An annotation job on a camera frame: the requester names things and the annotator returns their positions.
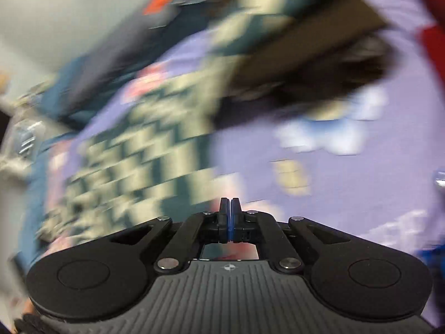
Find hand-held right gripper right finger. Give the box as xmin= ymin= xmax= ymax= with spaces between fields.
xmin=229 ymin=198 xmax=352 ymax=272

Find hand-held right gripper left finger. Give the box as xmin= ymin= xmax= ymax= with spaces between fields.
xmin=110 ymin=198 xmax=229 ymax=274

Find green cream checkered fleece cloth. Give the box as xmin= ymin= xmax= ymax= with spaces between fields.
xmin=33 ymin=0 xmax=352 ymax=251

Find purple floral bedsheet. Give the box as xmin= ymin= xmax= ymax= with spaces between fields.
xmin=28 ymin=0 xmax=442 ymax=272

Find dark brown cloth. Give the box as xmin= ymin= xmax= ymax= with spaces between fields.
xmin=222 ymin=0 xmax=400 ymax=112

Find blue bed cover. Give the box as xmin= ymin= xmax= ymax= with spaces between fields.
xmin=17 ymin=7 xmax=174 ymax=251

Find white machine with control panel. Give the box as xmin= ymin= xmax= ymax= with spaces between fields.
xmin=0 ymin=118 xmax=47 ymax=181

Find dark fuzzy cloth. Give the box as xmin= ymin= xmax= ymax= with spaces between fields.
xmin=14 ymin=313 xmax=46 ymax=334

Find red cloth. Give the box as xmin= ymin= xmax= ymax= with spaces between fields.
xmin=400 ymin=0 xmax=445 ymax=77

